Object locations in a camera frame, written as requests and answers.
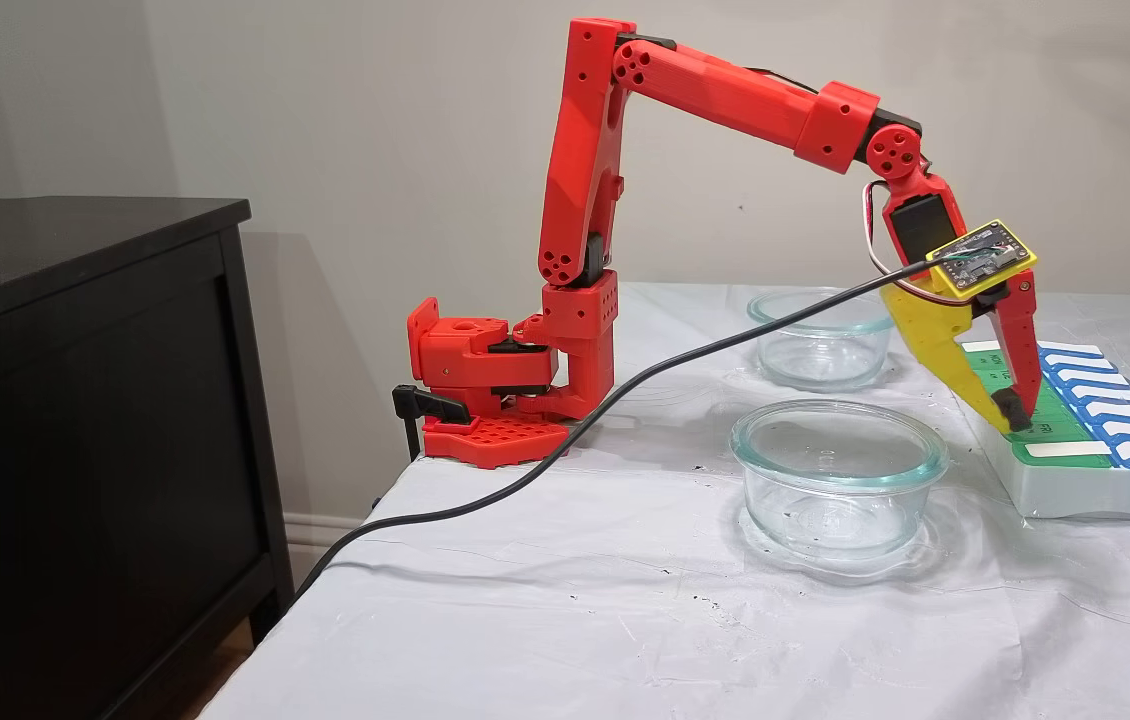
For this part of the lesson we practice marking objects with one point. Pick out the weekly pill organizer box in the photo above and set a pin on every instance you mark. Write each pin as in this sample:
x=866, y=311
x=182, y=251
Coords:
x=1105, y=490

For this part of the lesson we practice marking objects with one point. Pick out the glass bowl for red balls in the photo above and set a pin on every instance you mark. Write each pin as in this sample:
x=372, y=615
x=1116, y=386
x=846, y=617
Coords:
x=825, y=360

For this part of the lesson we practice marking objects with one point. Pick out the glass bowl for green balls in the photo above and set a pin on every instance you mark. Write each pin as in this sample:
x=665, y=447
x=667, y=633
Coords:
x=910, y=500

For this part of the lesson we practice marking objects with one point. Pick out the white tablecloth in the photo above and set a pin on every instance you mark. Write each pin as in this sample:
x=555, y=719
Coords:
x=575, y=620

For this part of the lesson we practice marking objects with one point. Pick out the black table clamp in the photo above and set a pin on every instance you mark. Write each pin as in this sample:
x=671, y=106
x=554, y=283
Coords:
x=430, y=403

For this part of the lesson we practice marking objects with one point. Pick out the white baseboard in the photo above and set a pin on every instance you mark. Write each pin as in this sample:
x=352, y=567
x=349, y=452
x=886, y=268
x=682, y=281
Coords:
x=320, y=535

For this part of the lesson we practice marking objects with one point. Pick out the black wooden cabinet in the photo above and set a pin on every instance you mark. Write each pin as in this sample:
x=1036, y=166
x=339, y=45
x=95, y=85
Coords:
x=75, y=450

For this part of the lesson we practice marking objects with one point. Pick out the black camera board yellow mount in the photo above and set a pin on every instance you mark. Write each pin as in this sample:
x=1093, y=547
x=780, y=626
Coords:
x=983, y=255

